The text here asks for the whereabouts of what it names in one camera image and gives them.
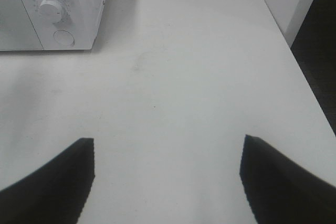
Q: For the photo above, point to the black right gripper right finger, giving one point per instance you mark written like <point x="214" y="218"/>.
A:
<point x="279" y="190"/>

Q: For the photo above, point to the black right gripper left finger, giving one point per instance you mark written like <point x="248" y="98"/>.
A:
<point x="54" y="193"/>

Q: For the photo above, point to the white round door button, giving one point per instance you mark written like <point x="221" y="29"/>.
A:
<point x="64" y="38"/>

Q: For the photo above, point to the white microwave door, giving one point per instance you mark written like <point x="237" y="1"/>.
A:
<point x="17" y="31"/>

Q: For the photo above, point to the white lower timer knob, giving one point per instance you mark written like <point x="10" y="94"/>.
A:
<point x="51" y="10"/>

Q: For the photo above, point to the white microwave oven body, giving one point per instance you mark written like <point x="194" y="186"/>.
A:
<point x="82" y="20"/>

